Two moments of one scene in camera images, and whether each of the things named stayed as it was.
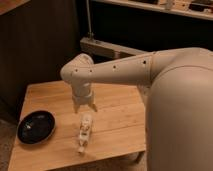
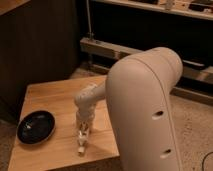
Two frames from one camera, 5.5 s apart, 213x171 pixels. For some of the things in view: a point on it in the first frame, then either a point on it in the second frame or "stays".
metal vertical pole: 90,33 stays
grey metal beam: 97,47 stays
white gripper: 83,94 to 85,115
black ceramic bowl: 36,126 stays
